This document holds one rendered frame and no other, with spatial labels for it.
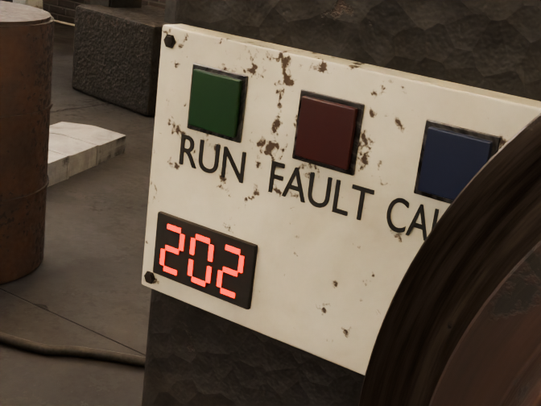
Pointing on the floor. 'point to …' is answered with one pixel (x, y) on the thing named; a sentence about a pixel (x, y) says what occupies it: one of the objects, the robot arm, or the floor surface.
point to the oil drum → (23, 135)
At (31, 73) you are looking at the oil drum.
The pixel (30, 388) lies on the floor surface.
